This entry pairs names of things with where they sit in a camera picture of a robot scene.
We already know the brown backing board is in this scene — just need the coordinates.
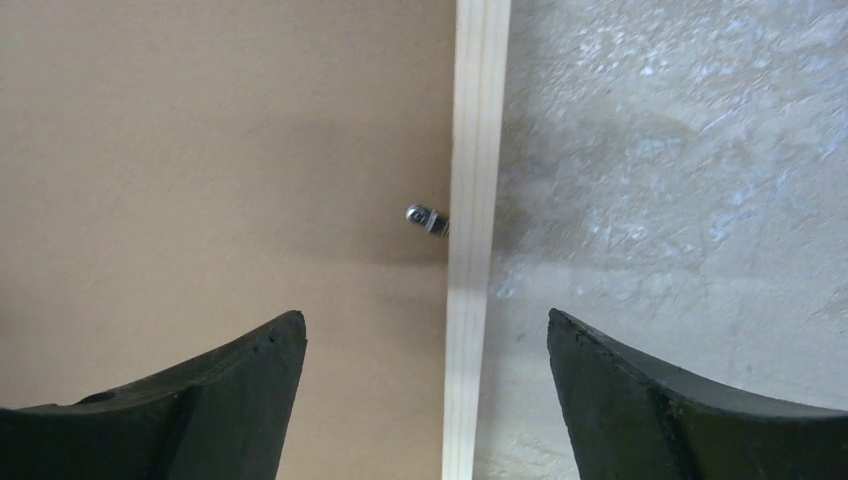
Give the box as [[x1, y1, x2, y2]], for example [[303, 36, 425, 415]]
[[1, 1, 456, 479]]

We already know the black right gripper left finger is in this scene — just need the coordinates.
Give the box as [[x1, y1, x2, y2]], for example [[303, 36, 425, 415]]
[[1, 311, 307, 479]]

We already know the light wooden picture frame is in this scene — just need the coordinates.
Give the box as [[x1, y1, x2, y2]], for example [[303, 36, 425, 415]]
[[441, 0, 511, 480]]

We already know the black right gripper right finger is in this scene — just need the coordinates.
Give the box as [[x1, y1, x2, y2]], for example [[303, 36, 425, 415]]
[[547, 309, 847, 479]]

